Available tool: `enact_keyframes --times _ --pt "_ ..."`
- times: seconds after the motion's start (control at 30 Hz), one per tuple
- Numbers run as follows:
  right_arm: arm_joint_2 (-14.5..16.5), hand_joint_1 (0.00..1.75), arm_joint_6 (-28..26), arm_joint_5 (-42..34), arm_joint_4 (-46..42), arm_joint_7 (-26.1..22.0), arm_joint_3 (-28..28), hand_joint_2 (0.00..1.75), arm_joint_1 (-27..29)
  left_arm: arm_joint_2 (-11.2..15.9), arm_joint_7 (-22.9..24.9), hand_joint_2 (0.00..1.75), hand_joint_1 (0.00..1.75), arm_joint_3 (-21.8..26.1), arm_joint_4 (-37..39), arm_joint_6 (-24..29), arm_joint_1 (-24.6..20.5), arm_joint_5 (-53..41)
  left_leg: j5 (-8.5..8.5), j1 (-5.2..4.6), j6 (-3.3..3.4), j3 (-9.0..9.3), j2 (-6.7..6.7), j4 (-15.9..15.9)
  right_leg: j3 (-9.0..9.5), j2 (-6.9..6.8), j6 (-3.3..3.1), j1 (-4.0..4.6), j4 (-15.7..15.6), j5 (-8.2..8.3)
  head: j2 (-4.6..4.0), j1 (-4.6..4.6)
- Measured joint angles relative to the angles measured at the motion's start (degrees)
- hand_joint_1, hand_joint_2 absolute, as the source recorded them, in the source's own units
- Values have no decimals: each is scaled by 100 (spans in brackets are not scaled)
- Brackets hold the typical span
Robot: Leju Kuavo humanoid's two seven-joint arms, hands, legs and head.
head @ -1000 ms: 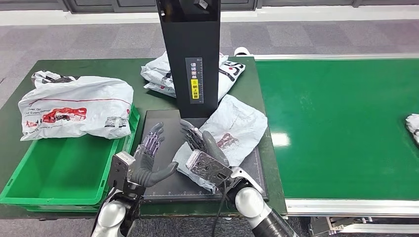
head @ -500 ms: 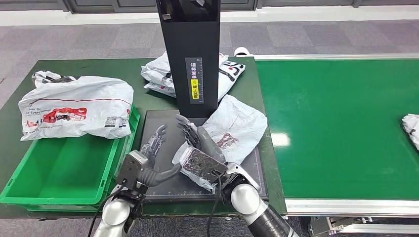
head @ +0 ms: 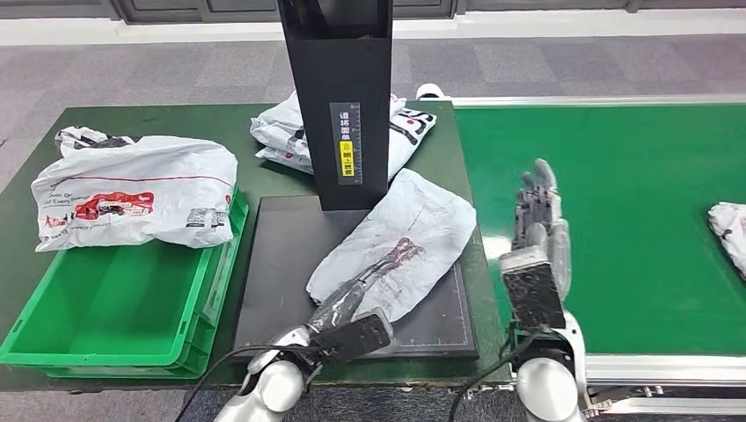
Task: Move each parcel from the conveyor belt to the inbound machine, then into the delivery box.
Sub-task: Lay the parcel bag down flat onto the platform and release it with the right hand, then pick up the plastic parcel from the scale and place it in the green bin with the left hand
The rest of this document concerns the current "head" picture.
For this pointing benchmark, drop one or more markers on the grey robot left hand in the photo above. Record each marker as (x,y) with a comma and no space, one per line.
(341,306)

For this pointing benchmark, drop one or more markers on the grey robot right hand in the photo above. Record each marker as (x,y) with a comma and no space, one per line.
(536,215)

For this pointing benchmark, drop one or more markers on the grey parcel dark red print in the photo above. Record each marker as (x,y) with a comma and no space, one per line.
(419,215)

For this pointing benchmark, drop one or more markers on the parcel red brown print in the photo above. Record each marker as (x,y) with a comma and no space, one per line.
(731,233)

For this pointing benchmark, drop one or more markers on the white parcel red truck print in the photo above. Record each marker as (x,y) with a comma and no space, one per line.
(140,175)

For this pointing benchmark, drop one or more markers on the black inbound scanning machine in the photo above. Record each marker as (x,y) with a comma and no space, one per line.
(280,262)

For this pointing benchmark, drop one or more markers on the green conveyor belt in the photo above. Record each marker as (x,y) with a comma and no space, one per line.
(641,175)

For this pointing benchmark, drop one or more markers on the white crumpled parcel red mark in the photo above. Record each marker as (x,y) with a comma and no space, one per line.
(285,160)

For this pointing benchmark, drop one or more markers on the white parcel black lettering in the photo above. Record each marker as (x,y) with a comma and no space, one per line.
(277,125)

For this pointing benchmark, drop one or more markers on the white rounded object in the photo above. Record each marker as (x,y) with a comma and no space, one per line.
(431,90)

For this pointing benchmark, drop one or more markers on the green plastic crate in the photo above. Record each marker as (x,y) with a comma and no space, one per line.
(116,309)

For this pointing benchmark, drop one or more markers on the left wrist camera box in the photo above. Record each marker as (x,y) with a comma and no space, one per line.
(358,338)

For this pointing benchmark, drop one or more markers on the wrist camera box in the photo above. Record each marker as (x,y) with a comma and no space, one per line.
(358,338)
(533,291)

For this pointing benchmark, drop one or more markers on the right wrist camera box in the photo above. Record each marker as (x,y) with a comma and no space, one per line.
(533,291)

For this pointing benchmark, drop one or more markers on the aluminium conveyor frame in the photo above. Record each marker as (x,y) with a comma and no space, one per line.
(670,370)

